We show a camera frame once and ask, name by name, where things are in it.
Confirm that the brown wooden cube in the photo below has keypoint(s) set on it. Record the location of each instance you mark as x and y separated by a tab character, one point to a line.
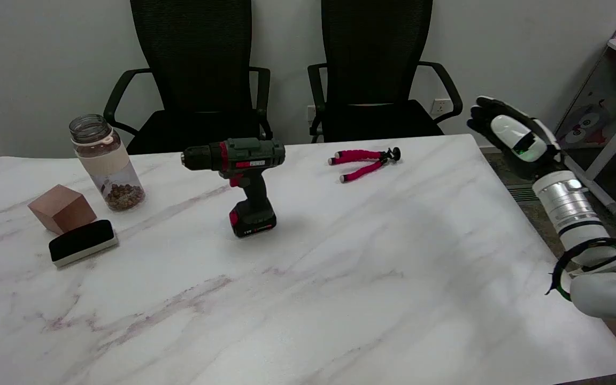
63	209

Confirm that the green red power screwdriver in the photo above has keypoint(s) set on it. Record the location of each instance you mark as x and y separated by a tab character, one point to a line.
249	155

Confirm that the black mesh office chair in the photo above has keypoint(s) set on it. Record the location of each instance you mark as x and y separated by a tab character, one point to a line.
375	59
195	64

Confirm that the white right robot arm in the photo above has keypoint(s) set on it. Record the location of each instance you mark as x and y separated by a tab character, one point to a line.
570	206

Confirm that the glass jar with brown beans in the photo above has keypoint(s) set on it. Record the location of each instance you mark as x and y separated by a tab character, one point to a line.
110	166

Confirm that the dark floor vent grille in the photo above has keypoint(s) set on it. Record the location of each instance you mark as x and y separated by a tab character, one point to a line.
522	193

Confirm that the pink flexible mini tripod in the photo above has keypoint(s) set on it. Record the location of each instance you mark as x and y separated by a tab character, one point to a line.
359	156

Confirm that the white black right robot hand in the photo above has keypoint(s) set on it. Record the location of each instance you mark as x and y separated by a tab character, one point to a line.
511	133

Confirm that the black white board eraser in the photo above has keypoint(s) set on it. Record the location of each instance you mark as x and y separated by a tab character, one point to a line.
81	241

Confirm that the grey panel with cartoon owl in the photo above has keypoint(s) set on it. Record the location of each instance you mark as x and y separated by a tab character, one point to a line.
588	120

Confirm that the white wall power socket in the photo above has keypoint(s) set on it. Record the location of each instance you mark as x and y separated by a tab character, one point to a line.
311	113
440	106

